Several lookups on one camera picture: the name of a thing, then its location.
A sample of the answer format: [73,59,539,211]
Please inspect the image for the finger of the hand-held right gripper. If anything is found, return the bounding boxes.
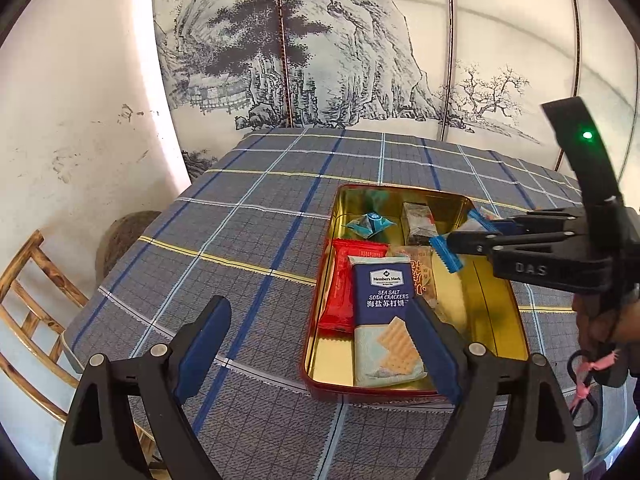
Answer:
[500,207,582,234]
[446,229,592,257]

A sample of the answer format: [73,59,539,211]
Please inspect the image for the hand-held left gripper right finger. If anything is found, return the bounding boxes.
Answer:
[407,300,583,480]

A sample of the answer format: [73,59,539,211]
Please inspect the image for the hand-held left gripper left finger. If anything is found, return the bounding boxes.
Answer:
[55,296,232,480]

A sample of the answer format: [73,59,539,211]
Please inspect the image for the long cyan snack packet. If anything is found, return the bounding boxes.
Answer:
[431,209,501,275]

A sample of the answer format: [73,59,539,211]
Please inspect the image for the red and gold tin box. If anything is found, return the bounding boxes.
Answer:
[302,184,530,401]

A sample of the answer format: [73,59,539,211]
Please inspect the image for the blue and white cracker packet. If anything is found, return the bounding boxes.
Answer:
[347,255,429,389]

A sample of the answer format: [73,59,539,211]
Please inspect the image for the clear pastry packet orange label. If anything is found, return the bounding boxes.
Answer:
[390,245,439,311]

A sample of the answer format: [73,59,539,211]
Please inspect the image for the dark brown snack packet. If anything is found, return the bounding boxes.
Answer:
[401,202,439,247]

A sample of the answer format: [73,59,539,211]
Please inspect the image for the red snack packet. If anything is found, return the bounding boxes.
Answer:
[317,239,391,336]

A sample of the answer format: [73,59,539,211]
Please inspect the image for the small teal candy packet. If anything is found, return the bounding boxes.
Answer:
[347,212,398,239]

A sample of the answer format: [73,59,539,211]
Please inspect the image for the person's right hand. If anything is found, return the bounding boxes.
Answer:
[572,290,640,358]

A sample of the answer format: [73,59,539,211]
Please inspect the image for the pink ribbon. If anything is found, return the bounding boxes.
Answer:
[575,349,622,406]

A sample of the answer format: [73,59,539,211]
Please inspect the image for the black scissors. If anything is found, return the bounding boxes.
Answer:
[567,350,601,431]

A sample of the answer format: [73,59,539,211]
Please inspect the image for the round brown stool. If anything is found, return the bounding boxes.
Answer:
[95,210,162,281]

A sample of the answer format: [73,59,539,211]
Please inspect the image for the blue plaid tablecloth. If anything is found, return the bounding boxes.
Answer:
[65,127,640,480]

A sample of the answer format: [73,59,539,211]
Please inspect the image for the wooden chair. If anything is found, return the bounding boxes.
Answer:
[0,230,168,480]

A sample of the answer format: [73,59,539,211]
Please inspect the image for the landscape painted screen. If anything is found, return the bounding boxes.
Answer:
[150,0,640,181]

